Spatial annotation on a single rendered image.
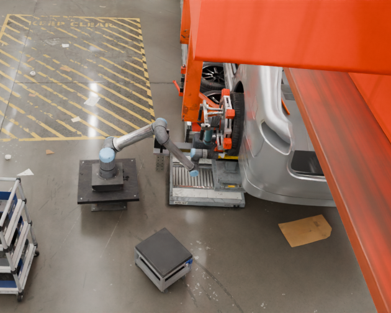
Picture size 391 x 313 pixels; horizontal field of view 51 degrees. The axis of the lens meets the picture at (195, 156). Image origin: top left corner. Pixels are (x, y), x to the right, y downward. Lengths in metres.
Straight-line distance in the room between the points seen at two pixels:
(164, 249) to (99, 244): 0.75
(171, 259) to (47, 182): 1.82
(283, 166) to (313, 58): 2.96
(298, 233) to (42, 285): 2.58
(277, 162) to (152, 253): 1.35
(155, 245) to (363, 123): 3.14
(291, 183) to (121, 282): 1.76
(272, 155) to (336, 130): 2.56
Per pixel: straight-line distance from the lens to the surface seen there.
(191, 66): 4.35
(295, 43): 0.31
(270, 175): 3.36
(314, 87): 0.79
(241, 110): 3.98
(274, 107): 3.19
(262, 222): 4.52
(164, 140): 3.85
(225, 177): 4.55
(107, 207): 4.44
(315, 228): 4.66
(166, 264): 3.63
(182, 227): 4.30
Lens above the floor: 3.38
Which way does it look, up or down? 42 degrees down
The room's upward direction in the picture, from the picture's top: 8 degrees clockwise
